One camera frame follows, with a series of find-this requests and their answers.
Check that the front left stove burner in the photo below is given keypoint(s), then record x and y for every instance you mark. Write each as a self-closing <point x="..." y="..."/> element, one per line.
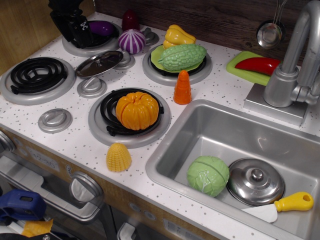
<point x="37" y="81"/>

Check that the silver stove knob back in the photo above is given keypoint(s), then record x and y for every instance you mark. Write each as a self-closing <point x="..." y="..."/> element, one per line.
<point x="151" y="37"/>

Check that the dark red toy beet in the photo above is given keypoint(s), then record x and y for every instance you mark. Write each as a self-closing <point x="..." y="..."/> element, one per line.
<point x="130" y="21"/>

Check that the purple striped toy onion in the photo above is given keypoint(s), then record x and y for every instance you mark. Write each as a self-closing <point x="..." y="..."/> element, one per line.
<point x="132" y="41"/>

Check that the yellow toy bell pepper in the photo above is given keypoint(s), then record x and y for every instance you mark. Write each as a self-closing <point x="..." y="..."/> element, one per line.
<point x="175" y="35"/>

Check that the silver oven front knob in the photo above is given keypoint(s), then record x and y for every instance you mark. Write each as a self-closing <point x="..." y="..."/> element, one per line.
<point x="6" y="144"/>

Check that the orange toy pumpkin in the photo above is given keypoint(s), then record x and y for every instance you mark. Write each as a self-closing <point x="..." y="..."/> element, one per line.
<point x="137" y="110"/>

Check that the back left stove burner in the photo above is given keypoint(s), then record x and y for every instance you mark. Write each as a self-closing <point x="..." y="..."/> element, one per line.
<point x="100" y="45"/>

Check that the steel sink basin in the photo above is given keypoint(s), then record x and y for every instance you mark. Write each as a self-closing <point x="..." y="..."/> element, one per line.
<point x="208" y="129"/>

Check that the flat steel lid on counter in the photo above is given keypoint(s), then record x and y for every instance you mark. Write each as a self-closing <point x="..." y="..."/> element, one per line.
<point x="99" y="64"/>

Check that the green toy bitter gourd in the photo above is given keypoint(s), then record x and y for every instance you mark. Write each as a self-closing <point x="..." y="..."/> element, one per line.
<point x="181" y="57"/>

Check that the yellow toy corn piece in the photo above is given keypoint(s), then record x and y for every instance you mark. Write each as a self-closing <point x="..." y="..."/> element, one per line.
<point x="118" y="158"/>

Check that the silver oven door handle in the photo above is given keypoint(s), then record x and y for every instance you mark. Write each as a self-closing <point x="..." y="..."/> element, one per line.
<point x="26" y="179"/>

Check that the orange toy carrot piece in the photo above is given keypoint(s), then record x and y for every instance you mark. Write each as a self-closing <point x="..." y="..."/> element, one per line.
<point x="182" y="90"/>

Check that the front right stove burner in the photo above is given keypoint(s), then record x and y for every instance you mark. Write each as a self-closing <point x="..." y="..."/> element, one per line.
<point x="106" y="128"/>

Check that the green cutting board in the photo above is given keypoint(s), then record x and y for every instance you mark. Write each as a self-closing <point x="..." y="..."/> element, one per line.
<point x="251" y="76"/>

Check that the blue clamp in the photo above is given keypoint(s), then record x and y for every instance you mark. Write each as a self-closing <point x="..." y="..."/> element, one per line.
<point x="19" y="204"/>

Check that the silver stove knob front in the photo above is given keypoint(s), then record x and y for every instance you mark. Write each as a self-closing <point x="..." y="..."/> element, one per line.
<point x="55" y="121"/>

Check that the silver faucet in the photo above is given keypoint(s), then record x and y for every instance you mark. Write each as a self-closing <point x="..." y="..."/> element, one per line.
<point x="295" y="83"/>

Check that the silver stove knob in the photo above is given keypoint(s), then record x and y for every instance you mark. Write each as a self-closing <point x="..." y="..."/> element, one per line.
<point x="92" y="88"/>
<point x="55" y="121"/>
<point x="127" y="61"/>
<point x="151" y="37"/>

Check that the silver stove knob upper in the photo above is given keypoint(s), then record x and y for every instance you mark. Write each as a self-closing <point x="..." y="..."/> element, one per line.
<point x="127" y="61"/>

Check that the steel lid in sink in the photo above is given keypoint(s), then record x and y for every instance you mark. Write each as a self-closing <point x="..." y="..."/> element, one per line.
<point x="255" y="182"/>

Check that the green toy cabbage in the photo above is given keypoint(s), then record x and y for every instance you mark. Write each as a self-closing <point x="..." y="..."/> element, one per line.
<point x="208" y="174"/>

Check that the light green plate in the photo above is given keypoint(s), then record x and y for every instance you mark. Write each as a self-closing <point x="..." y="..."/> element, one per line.
<point x="155" y="58"/>

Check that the yellow cloth scrap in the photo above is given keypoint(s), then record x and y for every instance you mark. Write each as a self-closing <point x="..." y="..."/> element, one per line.
<point x="34" y="228"/>

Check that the silver stove knob middle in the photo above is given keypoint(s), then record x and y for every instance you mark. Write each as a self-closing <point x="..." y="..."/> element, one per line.
<point x="92" y="88"/>

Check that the yellow handled toy knife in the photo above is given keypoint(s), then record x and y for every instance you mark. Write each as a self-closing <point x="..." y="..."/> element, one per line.
<point x="299" y="201"/>

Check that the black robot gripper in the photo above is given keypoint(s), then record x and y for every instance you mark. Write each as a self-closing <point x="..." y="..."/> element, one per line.
<point x="67" y="16"/>

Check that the hanging steel ladle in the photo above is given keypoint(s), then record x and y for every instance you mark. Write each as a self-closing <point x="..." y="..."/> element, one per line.
<point x="272" y="32"/>

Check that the purple toy eggplant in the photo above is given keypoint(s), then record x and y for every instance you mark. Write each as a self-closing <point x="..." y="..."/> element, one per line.
<point x="102" y="28"/>

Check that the red toy chili pepper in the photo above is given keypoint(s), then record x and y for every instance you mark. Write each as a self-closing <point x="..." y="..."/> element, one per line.
<point x="262" y="65"/>

